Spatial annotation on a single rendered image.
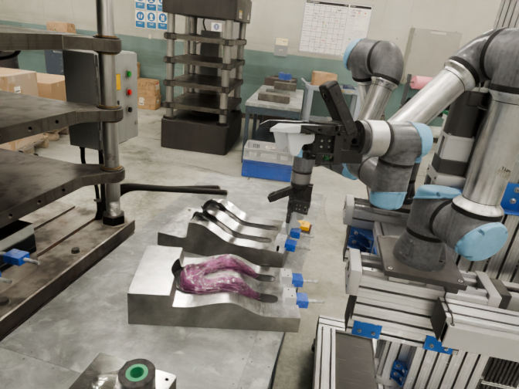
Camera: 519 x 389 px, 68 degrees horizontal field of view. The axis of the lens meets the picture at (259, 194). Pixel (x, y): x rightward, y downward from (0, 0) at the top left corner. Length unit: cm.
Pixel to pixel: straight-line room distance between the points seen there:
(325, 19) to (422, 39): 169
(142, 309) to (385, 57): 110
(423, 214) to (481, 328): 34
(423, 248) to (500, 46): 54
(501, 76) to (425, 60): 665
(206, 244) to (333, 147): 84
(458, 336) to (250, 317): 57
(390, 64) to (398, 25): 643
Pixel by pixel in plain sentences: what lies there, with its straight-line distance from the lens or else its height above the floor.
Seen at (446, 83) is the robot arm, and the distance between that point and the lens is 106.
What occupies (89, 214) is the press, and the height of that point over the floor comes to 79.
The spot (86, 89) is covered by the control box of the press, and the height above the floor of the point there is 132.
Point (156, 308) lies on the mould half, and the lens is 119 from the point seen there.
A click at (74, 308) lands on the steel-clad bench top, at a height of 80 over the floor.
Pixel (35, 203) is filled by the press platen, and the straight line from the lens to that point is 148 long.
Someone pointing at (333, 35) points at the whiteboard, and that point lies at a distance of 770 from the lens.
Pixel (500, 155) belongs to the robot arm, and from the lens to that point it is 103.
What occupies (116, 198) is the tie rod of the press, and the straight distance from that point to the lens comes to 174.
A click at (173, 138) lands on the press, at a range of 551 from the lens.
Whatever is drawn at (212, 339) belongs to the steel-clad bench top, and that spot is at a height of 80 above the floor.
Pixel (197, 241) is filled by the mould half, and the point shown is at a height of 86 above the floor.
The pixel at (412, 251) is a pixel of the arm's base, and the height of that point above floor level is 108.
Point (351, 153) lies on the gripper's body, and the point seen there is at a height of 141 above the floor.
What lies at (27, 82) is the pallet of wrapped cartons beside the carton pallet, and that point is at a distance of 518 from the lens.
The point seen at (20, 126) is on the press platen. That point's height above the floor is 128.
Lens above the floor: 161
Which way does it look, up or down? 23 degrees down
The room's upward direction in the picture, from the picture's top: 7 degrees clockwise
